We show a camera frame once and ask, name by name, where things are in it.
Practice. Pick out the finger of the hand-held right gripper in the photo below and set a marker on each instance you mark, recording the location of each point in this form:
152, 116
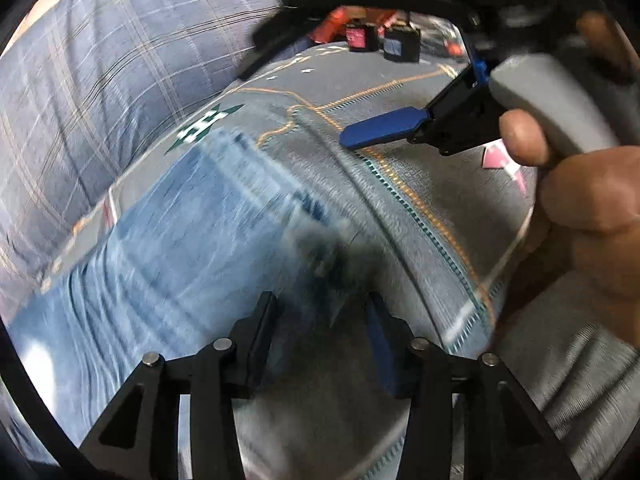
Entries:
272, 40
382, 127

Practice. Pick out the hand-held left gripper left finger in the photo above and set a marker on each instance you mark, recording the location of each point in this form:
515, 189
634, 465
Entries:
263, 332

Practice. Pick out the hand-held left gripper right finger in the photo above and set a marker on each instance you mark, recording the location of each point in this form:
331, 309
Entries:
382, 345

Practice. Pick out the blue denim pants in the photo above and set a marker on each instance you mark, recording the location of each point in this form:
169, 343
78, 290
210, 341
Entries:
175, 270

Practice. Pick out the person's right hand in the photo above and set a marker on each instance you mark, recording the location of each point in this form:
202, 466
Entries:
590, 220

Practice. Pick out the orange object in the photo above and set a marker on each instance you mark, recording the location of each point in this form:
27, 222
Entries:
330, 26

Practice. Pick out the black box blue label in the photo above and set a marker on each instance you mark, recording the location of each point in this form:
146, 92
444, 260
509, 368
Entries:
401, 44

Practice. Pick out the black box red label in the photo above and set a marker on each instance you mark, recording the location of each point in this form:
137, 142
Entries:
361, 36

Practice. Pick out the grey printed blanket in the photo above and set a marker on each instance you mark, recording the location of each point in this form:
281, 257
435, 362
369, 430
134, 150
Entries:
430, 210

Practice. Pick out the blue plaid bedsheet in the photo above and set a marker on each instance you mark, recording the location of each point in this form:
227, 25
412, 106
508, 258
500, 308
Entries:
100, 85

